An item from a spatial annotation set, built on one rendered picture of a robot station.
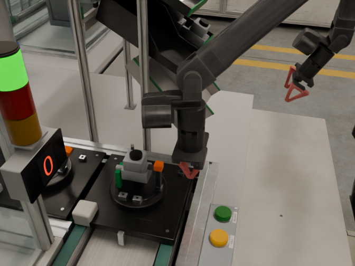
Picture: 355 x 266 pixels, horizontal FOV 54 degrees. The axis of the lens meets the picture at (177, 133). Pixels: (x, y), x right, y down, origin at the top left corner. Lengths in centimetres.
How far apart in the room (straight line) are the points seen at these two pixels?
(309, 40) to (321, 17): 372
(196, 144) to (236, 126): 61
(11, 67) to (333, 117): 286
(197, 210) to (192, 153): 20
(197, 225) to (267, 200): 29
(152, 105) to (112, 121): 66
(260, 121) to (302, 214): 45
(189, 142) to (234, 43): 21
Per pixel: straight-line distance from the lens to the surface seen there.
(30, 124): 59
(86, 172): 97
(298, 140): 132
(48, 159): 65
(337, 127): 307
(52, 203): 91
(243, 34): 67
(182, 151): 74
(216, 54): 66
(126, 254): 85
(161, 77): 105
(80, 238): 86
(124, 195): 84
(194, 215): 86
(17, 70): 55
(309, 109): 321
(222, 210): 86
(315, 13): 489
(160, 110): 68
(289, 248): 98
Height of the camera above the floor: 162
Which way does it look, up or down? 37 degrees down
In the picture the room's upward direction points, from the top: 2 degrees clockwise
